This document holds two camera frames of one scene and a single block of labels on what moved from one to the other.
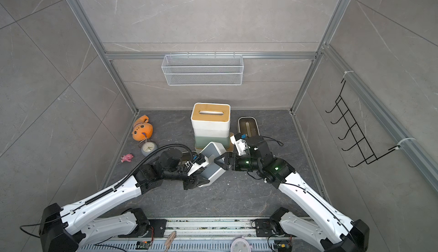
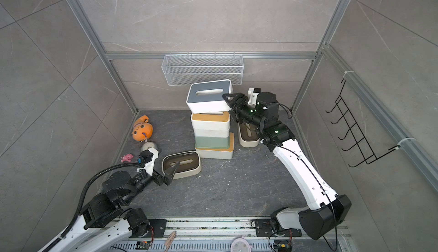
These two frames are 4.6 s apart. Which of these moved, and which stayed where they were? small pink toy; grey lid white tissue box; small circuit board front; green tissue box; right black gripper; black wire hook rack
Moved: grey lid white tissue box; right black gripper
Stayed: small pink toy; small circuit board front; black wire hook rack; green tissue box
